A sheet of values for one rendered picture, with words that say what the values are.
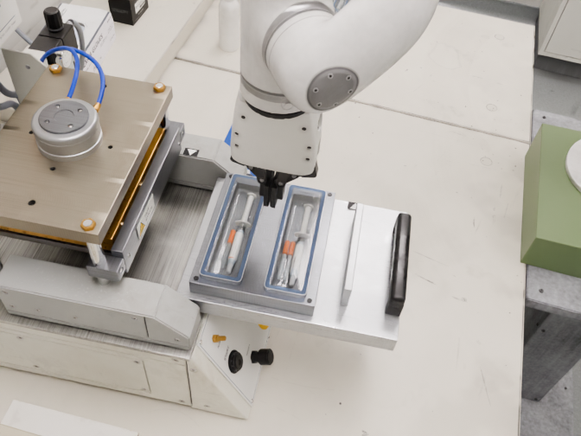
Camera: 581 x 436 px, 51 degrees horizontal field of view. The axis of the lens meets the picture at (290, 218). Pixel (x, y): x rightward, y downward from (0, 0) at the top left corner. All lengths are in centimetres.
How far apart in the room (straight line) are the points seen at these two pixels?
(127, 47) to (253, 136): 87
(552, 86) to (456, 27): 134
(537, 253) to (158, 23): 101
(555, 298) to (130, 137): 80
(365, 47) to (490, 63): 118
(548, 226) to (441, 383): 36
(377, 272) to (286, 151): 25
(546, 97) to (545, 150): 167
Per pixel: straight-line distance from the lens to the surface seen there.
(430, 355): 106
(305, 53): 51
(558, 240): 118
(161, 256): 90
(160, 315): 77
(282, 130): 66
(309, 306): 78
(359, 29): 50
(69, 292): 80
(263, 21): 56
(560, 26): 297
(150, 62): 145
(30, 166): 79
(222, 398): 91
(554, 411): 198
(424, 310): 110
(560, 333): 165
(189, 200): 96
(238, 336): 92
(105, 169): 77
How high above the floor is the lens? 165
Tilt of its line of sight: 50 degrees down
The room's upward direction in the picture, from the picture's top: 7 degrees clockwise
